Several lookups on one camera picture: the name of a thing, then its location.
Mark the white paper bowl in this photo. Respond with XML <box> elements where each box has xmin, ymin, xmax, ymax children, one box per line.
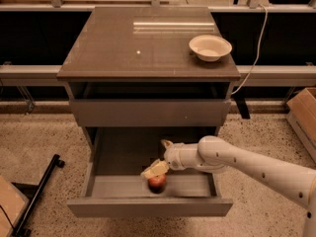
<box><xmin>189</xmin><ymin>35</ymin><xmax>232</xmax><ymax>62</ymax></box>

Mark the open grey middle drawer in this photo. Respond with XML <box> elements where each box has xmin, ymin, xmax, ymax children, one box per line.
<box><xmin>67</xmin><ymin>127</ymin><xmax>233</xmax><ymax>217</ymax></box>

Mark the white cable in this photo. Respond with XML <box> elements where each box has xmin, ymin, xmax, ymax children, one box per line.
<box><xmin>230</xmin><ymin>4</ymin><xmax>269</xmax><ymax>96</ymax></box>

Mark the red apple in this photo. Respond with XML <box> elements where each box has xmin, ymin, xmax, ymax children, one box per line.
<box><xmin>148</xmin><ymin>174</ymin><xmax>166</xmax><ymax>194</ymax></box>

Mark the cardboard box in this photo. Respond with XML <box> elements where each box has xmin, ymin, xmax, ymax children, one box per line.
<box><xmin>286</xmin><ymin>87</ymin><xmax>316</xmax><ymax>162</ymax></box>
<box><xmin>0</xmin><ymin>175</ymin><xmax>29</xmax><ymax>237</ymax></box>

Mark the closed grey top drawer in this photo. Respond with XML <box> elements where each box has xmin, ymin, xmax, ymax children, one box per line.
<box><xmin>69</xmin><ymin>99</ymin><xmax>231</xmax><ymax>127</ymax></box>

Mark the grey drawer cabinet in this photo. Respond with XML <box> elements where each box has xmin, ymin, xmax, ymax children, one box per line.
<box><xmin>56</xmin><ymin>6</ymin><xmax>241</xmax><ymax>202</ymax></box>

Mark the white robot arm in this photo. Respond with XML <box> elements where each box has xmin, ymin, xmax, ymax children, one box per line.
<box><xmin>141</xmin><ymin>135</ymin><xmax>316</xmax><ymax>237</ymax></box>

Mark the metal rail beam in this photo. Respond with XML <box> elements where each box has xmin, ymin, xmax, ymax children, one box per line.
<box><xmin>0</xmin><ymin>65</ymin><xmax>316</xmax><ymax>87</ymax></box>

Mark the black metal bar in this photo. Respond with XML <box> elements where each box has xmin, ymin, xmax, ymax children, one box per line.
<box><xmin>12</xmin><ymin>154</ymin><xmax>65</xmax><ymax>237</ymax></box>

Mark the cardboard box left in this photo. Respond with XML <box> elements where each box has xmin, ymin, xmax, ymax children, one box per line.
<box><xmin>0</xmin><ymin>175</ymin><xmax>29</xmax><ymax>237</ymax></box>

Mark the cardboard box right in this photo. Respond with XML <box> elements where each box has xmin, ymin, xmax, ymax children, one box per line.
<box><xmin>286</xmin><ymin>87</ymin><xmax>316</xmax><ymax>162</ymax></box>

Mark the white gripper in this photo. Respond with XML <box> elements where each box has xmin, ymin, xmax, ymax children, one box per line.
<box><xmin>141</xmin><ymin>139</ymin><xmax>204</xmax><ymax>180</ymax></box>

